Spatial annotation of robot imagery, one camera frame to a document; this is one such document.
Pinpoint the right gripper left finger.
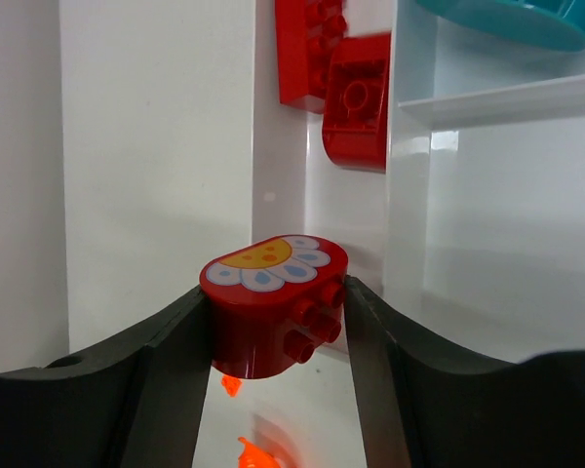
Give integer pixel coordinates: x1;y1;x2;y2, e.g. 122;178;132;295
0;288;210;467

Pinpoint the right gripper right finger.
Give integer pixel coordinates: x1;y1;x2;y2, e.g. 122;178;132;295
344;277;585;467

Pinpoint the red flower lego brick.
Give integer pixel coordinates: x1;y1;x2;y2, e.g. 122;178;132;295
199;235;348;379

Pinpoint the red arch lego brick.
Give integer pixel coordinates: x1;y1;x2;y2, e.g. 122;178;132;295
322;32;391;173

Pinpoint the red slope lego brick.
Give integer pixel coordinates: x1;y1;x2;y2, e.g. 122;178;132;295
274;0;348;114

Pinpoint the teal rounded lego brick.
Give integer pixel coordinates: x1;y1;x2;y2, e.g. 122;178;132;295
418;0;585;52

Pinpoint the tiny orange lego piece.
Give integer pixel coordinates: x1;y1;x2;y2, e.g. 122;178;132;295
220;374;243;398

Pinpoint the orange round lego right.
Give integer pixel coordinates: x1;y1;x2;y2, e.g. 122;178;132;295
238;437;281;468

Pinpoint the white compartment tray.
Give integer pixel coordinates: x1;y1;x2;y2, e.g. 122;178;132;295
251;1;585;361

